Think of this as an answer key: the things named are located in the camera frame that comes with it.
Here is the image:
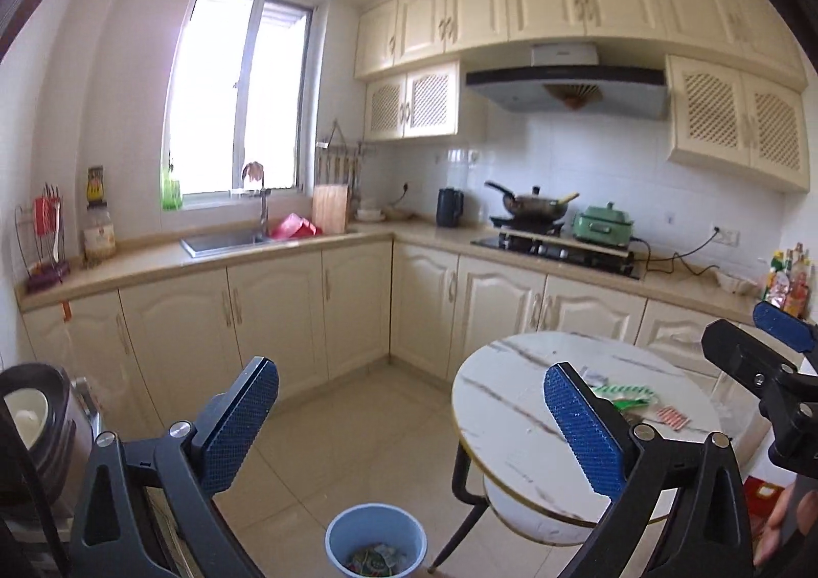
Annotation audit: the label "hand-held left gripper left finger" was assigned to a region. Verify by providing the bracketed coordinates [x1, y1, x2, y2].
[69, 355, 280, 578]

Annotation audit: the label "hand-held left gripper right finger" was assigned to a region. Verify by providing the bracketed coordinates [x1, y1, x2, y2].
[543, 362, 755, 578]

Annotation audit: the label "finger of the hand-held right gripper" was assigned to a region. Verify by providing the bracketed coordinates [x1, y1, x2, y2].
[701, 319, 800, 390]
[753, 301, 818, 355]

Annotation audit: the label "blue plastic waste bin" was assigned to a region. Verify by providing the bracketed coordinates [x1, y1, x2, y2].
[325, 504, 428, 575]

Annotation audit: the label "pile of mixed wrappers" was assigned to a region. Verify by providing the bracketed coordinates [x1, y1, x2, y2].
[345, 543, 408, 574]

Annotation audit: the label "person's right hand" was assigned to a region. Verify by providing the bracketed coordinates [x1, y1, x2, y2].
[754, 482, 809, 566]

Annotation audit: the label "cluster of condiment bottles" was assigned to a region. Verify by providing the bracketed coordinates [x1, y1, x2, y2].
[763, 242, 814, 318]

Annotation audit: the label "green striped wrapper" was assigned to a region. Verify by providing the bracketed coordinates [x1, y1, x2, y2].
[589, 384, 654, 401]

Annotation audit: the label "white bowl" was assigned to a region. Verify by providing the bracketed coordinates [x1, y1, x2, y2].
[716, 270, 758, 296]

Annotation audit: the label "round marble table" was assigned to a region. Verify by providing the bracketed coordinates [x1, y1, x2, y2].
[427, 331, 723, 572]

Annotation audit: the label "red striped packet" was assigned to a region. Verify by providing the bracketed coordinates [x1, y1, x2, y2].
[641, 407, 692, 429]

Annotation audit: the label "red cardboard box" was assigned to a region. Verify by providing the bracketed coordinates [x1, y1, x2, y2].
[746, 476, 787, 547]

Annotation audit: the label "cream lower cabinets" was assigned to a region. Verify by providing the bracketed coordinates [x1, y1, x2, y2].
[19, 239, 758, 444]

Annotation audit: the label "black gas stove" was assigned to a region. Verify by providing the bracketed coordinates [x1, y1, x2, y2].
[471, 236, 642, 280]

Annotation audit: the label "steel sink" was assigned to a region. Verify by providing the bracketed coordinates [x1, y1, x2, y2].
[180, 231, 272, 258]

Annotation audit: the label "beige kitchen countertop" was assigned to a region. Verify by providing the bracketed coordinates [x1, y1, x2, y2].
[18, 220, 768, 323]

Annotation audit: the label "green electric pot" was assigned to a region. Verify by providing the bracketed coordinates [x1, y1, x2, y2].
[571, 202, 637, 243]

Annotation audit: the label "metal faucet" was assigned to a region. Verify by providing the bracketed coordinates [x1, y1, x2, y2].
[243, 161, 272, 243]

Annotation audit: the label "silver rice cooker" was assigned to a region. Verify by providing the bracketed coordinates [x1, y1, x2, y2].
[0, 364, 103, 518]

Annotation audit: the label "black portable burner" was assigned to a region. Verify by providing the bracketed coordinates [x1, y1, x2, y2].
[491, 215, 569, 234]

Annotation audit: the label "cream lattice door cabinet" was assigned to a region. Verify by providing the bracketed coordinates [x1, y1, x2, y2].
[364, 60, 462, 143]
[665, 54, 812, 192]

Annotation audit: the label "wooden cutting board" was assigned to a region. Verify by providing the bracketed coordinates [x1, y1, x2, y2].
[312, 183, 350, 235]

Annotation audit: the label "black wok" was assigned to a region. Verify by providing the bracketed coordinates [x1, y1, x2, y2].
[484, 180, 581, 219]

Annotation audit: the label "green bottle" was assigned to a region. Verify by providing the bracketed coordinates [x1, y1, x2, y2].
[161, 165, 183, 210]

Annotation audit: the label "black electric kettle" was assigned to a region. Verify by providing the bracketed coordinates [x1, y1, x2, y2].
[436, 187, 465, 227]

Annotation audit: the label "range hood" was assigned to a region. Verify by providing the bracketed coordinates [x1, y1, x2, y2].
[465, 42, 669, 120]

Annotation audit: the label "sliding window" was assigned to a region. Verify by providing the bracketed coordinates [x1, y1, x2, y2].
[161, 0, 314, 209]

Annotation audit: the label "black power cable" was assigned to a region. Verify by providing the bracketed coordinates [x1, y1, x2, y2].
[629, 226, 720, 281]

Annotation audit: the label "wall utensil rack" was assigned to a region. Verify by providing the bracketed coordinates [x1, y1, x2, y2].
[315, 119, 375, 186]

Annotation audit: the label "wire rack with red utensils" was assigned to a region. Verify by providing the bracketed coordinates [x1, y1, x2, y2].
[16, 183, 71, 296]

